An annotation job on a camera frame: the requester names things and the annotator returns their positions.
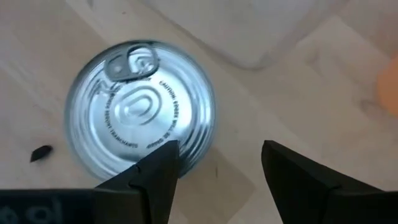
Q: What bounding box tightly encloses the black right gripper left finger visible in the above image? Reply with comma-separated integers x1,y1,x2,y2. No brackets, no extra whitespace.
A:
94,139,181,224

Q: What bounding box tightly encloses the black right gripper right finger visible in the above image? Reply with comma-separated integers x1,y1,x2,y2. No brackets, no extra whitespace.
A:
261,139,398,224

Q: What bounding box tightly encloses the green label tin can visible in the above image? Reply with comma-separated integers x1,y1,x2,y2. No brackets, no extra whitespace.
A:
64,39,218,184

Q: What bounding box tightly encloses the small dark stem piece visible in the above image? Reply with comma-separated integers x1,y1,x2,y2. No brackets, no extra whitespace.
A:
29,144,53,163

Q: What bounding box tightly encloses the orange plastic bin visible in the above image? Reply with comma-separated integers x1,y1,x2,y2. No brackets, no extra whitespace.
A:
376,54,398,118

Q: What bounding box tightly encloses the clear plastic bin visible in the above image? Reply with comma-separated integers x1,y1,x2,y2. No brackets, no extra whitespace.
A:
144,0,349,71

